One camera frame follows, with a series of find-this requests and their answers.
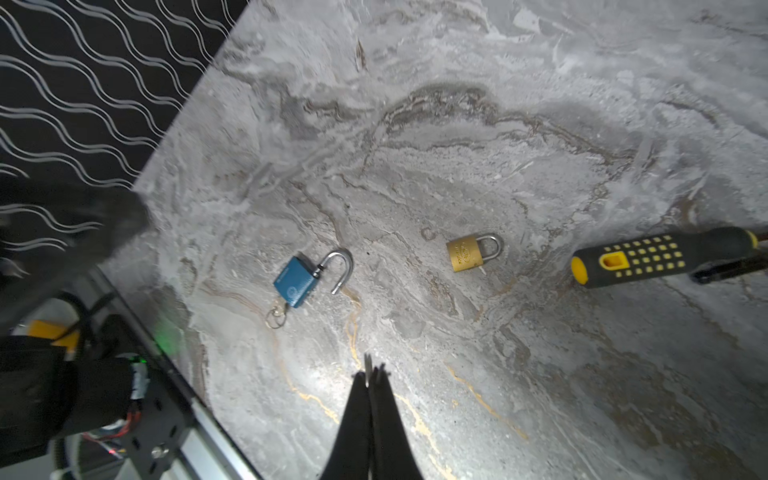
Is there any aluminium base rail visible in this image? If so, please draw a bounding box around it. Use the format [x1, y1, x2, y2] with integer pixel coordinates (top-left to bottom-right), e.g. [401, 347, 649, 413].
[70, 270, 260, 479]

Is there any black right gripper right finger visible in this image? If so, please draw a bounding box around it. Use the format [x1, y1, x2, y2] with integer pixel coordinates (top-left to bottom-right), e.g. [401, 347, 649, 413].
[368, 364, 423, 480]

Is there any blue padlock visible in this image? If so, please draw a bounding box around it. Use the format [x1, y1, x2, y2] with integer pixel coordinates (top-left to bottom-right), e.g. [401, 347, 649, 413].
[273, 248, 354, 309]

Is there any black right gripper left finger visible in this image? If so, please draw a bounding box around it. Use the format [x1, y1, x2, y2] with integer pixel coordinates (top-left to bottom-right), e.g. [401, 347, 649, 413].
[320, 371, 372, 480]

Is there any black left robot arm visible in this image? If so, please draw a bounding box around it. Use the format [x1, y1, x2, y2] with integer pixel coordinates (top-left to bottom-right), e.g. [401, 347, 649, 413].
[1, 178, 148, 467]

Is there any yellow black screwdriver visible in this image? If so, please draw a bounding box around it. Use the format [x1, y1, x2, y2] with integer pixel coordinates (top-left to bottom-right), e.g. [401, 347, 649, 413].
[570, 226, 767, 289]

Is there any small brass padlock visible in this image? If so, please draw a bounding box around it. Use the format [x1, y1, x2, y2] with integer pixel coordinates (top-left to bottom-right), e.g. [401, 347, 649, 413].
[446, 233, 504, 272]

